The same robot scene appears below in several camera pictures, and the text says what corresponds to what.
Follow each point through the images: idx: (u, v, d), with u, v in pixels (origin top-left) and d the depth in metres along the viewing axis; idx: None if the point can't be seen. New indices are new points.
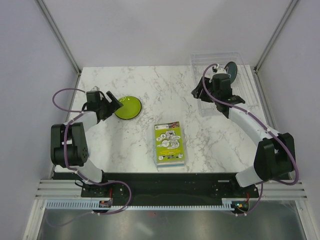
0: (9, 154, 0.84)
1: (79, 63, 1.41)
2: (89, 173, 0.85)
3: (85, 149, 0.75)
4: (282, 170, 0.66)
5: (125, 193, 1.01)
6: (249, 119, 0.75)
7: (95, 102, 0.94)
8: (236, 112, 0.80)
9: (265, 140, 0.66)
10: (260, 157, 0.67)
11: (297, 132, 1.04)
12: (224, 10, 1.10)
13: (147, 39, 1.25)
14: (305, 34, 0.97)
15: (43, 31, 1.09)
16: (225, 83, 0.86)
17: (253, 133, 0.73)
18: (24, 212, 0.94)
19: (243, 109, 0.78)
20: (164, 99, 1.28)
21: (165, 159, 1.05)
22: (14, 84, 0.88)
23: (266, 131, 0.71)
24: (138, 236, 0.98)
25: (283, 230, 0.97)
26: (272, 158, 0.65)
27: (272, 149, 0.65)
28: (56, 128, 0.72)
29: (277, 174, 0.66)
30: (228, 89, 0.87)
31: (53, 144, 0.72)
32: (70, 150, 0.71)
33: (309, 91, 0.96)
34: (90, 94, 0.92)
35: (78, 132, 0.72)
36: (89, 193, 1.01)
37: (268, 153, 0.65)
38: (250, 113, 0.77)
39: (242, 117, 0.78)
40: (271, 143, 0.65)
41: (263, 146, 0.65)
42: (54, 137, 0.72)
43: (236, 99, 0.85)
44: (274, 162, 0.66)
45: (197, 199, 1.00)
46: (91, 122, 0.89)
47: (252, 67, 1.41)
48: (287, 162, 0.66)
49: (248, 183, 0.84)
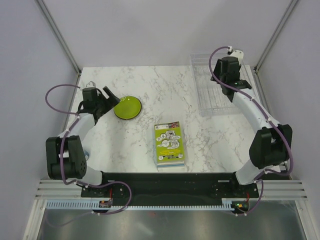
0: (9, 154, 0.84)
1: (79, 63, 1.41)
2: (89, 178, 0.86)
3: (82, 162, 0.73)
4: (275, 158, 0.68)
5: (125, 193, 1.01)
6: (252, 107, 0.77)
7: (92, 101, 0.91)
8: (241, 96, 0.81)
9: (263, 129, 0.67)
10: (256, 144, 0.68)
11: (297, 132, 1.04)
12: (224, 10, 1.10)
13: (147, 39, 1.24)
14: (305, 34, 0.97)
15: (43, 31, 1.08)
16: (232, 66, 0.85)
17: (254, 121, 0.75)
18: (24, 212, 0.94)
19: (248, 95, 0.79)
20: (164, 99, 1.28)
21: (165, 159, 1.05)
22: (14, 84, 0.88)
23: (267, 120, 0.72)
24: (138, 236, 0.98)
25: (283, 230, 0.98)
26: (268, 146, 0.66)
27: (269, 139, 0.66)
28: (51, 142, 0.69)
29: (269, 162, 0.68)
30: (236, 73, 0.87)
31: (49, 160, 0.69)
32: (67, 166, 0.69)
33: (309, 91, 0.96)
34: (87, 92, 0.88)
35: (75, 147, 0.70)
36: (89, 193, 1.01)
37: (264, 142, 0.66)
38: (254, 100, 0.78)
39: (247, 103, 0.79)
40: (268, 133, 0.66)
41: (261, 135, 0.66)
42: (50, 151, 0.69)
43: (242, 84, 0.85)
44: (269, 151, 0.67)
45: (197, 199, 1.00)
46: (87, 127, 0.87)
47: (252, 67, 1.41)
48: (281, 152, 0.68)
49: (247, 180, 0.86)
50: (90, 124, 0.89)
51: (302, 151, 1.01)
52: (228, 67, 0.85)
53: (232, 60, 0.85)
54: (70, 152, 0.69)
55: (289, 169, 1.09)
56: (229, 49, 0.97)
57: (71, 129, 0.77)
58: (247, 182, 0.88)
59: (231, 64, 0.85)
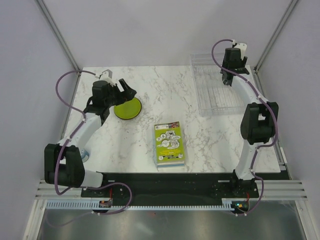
0: (9, 154, 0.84)
1: (79, 63, 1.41)
2: (89, 181, 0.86)
3: (80, 172, 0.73)
4: (262, 133, 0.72)
5: (124, 193, 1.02)
6: (246, 87, 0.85)
7: (102, 98, 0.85)
8: (238, 80, 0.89)
9: (253, 104, 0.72)
10: (246, 118, 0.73)
11: (297, 132, 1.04)
12: (224, 10, 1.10)
13: (147, 39, 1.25)
14: (305, 34, 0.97)
15: (43, 31, 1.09)
16: (234, 55, 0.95)
17: (247, 98, 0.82)
18: (24, 212, 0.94)
19: (244, 78, 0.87)
20: (164, 99, 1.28)
21: (165, 159, 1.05)
22: (14, 84, 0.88)
23: (257, 97, 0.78)
24: (138, 236, 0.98)
25: (283, 231, 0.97)
26: (255, 119, 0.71)
27: (256, 112, 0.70)
28: (50, 150, 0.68)
29: (256, 135, 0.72)
30: (237, 61, 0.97)
31: (47, 167, 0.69)
32: (63, 175, 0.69)
33: (309, 90, 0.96)
34: (97, 89, 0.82)
35: (73, 159, 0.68)
36: (89, 193, 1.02)
37: (251, 115, 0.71)
38: (249, 82, 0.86)
39: (243, 85, 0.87)
40: (257, 107, 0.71)
41: (249, 108, 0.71)
42: (47, 158, 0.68)
43: (242, 69, 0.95)
44: (256, 124, 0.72)
45: (197, 199, 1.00)
46: (94, 129, 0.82)
47: (252, 67, 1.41)
48: (268, 127, 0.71)
49: (243, 172, 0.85)
50: (97, 126, 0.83)
51: (302, 151, 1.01)
52: (230, 56, 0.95)
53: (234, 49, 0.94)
54: (67, 163, 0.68)
55: (289, 169, 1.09)
56: (232, 42, 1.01)
57: (73, 137, 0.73)
58: (246, 176, 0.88)
59: (233, 52, 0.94)
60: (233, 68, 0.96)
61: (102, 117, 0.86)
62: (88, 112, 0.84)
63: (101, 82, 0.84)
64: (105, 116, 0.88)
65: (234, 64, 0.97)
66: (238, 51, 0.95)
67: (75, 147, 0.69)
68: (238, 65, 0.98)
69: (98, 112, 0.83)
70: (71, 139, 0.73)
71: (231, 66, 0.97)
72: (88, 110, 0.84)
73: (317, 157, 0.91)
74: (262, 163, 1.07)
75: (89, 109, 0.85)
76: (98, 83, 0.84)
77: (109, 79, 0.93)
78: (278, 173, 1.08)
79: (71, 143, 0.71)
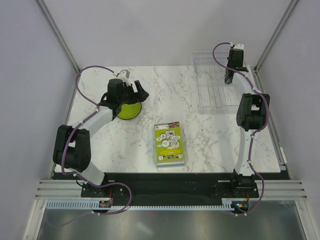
0: (8, 155, 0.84)
1: (79, 63, 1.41)
2: (89, 175, 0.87)
3: (87, 156, 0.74)
4: (255, 121, 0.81)
5: (124, 193, 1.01)
6: (244, 81, 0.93)
7: (116, 95, 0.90)
8: (237, 76, 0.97)
9: (248, 95, 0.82)
10: (241, 106, 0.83)
11: (297, 131, 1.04)
12: (224, 10, 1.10)
13: (147, 39, 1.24)
14: (305, 34, 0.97)
15: (44, 31, 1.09)
16: (237, 55, 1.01)
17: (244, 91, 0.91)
18: (24, 212, 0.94)
19: (242, 73, 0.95)
20: (164, 99, 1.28)
21: (165, 159, 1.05)
22: (14, 84, 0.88)
23: (253, 90, 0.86)
24: (138, 236, 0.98)
25: (283, 230, 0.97)
26: (248, 108, 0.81)
27: (250, 101, 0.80)
28: (63, 131, 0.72)
29: (250, 122, 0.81)
30: (239, 60, 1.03)
31: (57, 147, 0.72)
32: (70, 156, 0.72)
33: (308, 90, 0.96)
34: (112, 86, 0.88)
35: (82, 141, 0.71)
36: (89, 193, 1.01)
37: (246, 105, 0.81)
38: (247, 77, 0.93)
39: (241, 80, 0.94)
40: (251, 97, 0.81)
41: (244, 97, 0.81)
42: (59, 138, 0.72)
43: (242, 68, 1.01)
44: (249, 112, 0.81)
45: (197, 199, 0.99)
46: (105, 121, 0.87)
47: (252, 67, 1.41)
48: (261, 116, 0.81)
49: (241, 165, 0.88)
50: (108, 119, 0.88)
51: (301, 150, 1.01)
52: (233, 55, 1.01)
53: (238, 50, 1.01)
54: (76, 144, 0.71)
55: (289, 169, 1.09)
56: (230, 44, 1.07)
57: (85, 122, 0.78)
58: (245, 171, 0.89)
59: (236, 52, 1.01)
60: (234, 67, 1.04)
61: (113, 112, 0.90)
62: (102, 105, 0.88)
63: (117, 80, 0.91)
64: (116, 112, 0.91)
65: (236, 63, 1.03)
66: (240, 51, 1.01)
67: (86, 130, 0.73)
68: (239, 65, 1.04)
69: (111, 107, 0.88)
70: (84, 124, 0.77)
71: (232, 64, 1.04)
72: (102, 104, 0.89)
73: (317, 157, 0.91)
74: (262, 163, 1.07)
75: (103, 103, 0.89)
76: (113, 81, 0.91)
77: (125, 79, 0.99)
78: (278, 173, 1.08)
79: (83, 127, 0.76)
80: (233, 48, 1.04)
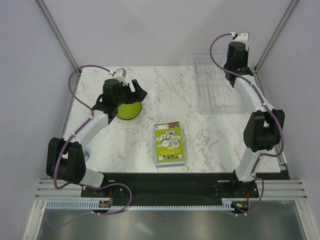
0: (9, 154, 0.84)
1: (79, 63, 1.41)
2: (88, 180, 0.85)
3: (81, 168, 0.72)
4: (266, 141, 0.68)
5: (124, 193, 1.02)
6: (251, 90, 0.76)
7: (112, 97, 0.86)
8: (241, 82, 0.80)
9: (258, 112, 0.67)
10: (250, 126, 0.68)
11: (297, 132, 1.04)
12: (224, 10, 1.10)
13: (147, 39, 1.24)
14: (305, 34, 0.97)
15: (43, 31, 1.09)
16: (238, 53, 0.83)
17: (251, 104, 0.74)
18: (23, 213, 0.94)
19: (248, 80, 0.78)
20: (164, 99, 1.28)
21: (165, 159, 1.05)
22: (14, 84, 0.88)
23: (262, 105, 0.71)
24: (138, 236, 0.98)
25: (283, 230, 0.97)
26: (260, 128, 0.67)
27: (263, 121, 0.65)
28: (54, 144, 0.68)
29: (260, 144, 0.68)
30: (241, 59, 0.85)
31: (49, 160, 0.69)
32: (63, 170, 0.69)
33: (308, 90, 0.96)
34: (108, 88, 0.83)
35: (75, 155, 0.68)
36: (89, 193, 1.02)
37: (257, 127, 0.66)
38: (254, 86, 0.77)
39: (246, 88, 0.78)
40: (263, 116, 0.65)
41: (255, 117, 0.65)
42: (50, 151, 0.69)
43: (245, 70, 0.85)
44: (261, 133, 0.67)
45: (197, 199, 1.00)
46: (100, 126, 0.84)
47: (252, 67, 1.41)
48: (273, 135, 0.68)
49: (244, 174, 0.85)
50: (104, 124, 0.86)
51: (301, 151, 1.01)
52: (234, 52, 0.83)
53: (239, 45, 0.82)
54: (69, 159, 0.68)
55: (288, 169, 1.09)
56: (231, 34, 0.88)
57: (77, 133, 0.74)
58: (246, 178, 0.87)
59: (238, 50, 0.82)
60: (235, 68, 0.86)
61: (109, 115, 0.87)
62: (97, 109, 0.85)
63: (112, 81, 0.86)
64: (112, 115, 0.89)
65: (237, 62, 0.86)
66: (242, 47, 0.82)
67: (78, 144, 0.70)
68: (240, 64, 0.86)
69: (106, 111, 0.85)
70: (76, 135, 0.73)
71: (232, 65, 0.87)
72: (97, 107, 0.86)
73: (318, 157, 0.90)
74: (262, 164, 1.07)
75: (98, 107, 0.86)
76: (109, 82, 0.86)
77: (121, 78, 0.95)
78: (278, 173, 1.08)
79: (75, 139, 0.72)
80: (234, 42, 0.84)
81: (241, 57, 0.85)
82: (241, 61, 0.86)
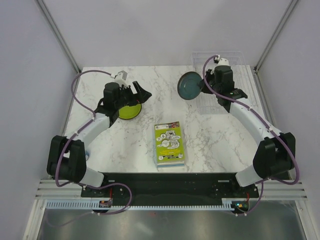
0: (9, 154, 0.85)
1: (79, 63, 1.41)
2: (88, 180, 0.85)
3: (81, 169, 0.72)
4: (280, 168, 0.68)
5: (124, 193, 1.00)
6: (251, 115, 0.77)
7: (113, 101, 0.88)
8: (238, 107, 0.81)
9: (266, 140, 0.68)
10: (261, 156, 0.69)
11: (296, 132, 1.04)
12: (225, 10, 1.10)
13: (147, 39, 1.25)
14: (306, 34, 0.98)
15: (43, 31, 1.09)
16: (226, 77, 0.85)
17: (254, 130, 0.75)
18: (24, 213, 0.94)
19: (245, 105, 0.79)
20: (164, 99, 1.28)
21: (165, 159, 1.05)
22: (14, 84, 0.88)
23: (269, 130, 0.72)
24: (138, 236, 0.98)
25: (282, 230, 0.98)
26: (272, 156, 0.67)
27: (273, 149, 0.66)
28: (57, 141, 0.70)
29: (275, 172, 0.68)
30: (230, 82, 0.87)
31: (50, 159, 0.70)
32: (64, 169, 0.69)
33: (309, 90, 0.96)
34: (108, 91, 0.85)
35: (76, 153, 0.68)
36: (89, 193, 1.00)
37: (270, 156, 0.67)
38: (252, 109, 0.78)
39: (245, 113, 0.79)
40: (272, 144, 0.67)
41: (265, 146, 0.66)
42: (52, 149, 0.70)
43: (238, 92, 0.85)
44: (274, 161, 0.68)
45: (197, 199, 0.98)
46: (101, 128, 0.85)
47: (252, 67, 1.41)
48: (287, 161, 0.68)
49: (248, 182, 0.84)
50: (104, 127, 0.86)
51: (301, 151, 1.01)
52: (222, 77, 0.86)
53: (225, 70, 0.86)
54: (70, 156, 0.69)
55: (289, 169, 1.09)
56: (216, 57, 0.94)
57: (80, 132, 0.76)
58: (249, 184, 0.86)
59: (226, 74, 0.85)
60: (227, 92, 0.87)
61: (111, 119, 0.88)
62: (98, 112, 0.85)
63: (112, 85, 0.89)
64: (114, 118, 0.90)
65: (227, 86, 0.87)
66: (230, 72, 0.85)
67: (80, 142, 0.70)
68: (230, 88, 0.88)
69: (108, 114, 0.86)
70: (78, 134, 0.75)
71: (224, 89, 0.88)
72: (99, 111, 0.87)
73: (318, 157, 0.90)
74: None
75: (100, 110, 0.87)
76: (110, 86, 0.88)
77: (122, 81, 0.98)
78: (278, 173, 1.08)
79: (78, 137, 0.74)
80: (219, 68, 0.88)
81: (231, 81, 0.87)
82: (230, 85, 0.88)
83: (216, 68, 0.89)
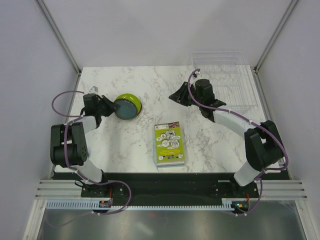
0: (8, 154, 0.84)
1: (79, 63, 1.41)
2: (89, 173, 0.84)
3: (84, 148, 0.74)
4: (273, 157, 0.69)
5: (125, 193, 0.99)
6: (232, 116, 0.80)
7: (93, 107, 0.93)
8: (220, 113, 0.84)
9: (250, 131, 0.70)
10: (250, 148, 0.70)
11: (296, 132, 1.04)
12: (225, 10, 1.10)
13: (147, 39, 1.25)
14: (306, 34, 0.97)
15: (43, 31, 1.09)
16: (206, 91, 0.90)
17: (238, 127, 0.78)
18: (24, 212, 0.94)
19: (225, 109, 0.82)
20: (165, 99, 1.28)
21: (165, 159, 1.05)
22: (14, 85, 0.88)
23: (249, 123, 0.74)
24: (138, 236, 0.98)
25: (282, 230, 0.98)
26: (260, 145, 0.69)
27: (258, 138, 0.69)
28: (56, 128, 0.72)
29: (269, 162, 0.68)
30: (210, 95, 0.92)
31: (53, 143, 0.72)
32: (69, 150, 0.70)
33: (308, 91, 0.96)
34: (88, 100, 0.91)
35: (78, 130, 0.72)
36: (89, 193, 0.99)
37: (254, 141, 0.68)
38: (232, 111, 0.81)
39: (227, 117, 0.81)
40: (256, 133, 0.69)
41: (250, 136, 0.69)
42: (53, 136, 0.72)
43: (218, 103, 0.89)
44: (264, 150, 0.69)
45: (197, 199, 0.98)
46: (89, 127, 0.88)
47: (252, 67, 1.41)
48: (275, 148, 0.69)
49: (247, 180, 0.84)
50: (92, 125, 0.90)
51: (301, 151, 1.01)
52: (203, 91, 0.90)
53: (205, 84, 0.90)
54: (73, 135, 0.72)
55: (289, 170, 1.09)
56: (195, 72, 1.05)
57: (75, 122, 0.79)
58: (248, 183, 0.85)
59: (206, 89, 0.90)
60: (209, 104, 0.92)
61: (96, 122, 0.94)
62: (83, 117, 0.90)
63: (89, 93, 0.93)
64: (98, 121, 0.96)
65: (208, 98, 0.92)
66: (209, 86, 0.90)
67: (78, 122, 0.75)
68: (211, 100, 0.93)
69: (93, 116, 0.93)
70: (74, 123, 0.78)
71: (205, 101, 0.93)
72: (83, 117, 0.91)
73: (318, 158, 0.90)
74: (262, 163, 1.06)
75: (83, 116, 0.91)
76: (88, 95, 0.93)
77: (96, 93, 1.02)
78: (278, 173, 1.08)
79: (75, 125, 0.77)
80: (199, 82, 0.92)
81: (211, 94, 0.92)
82: (211, 98, 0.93)
83: (197, 83, 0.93)
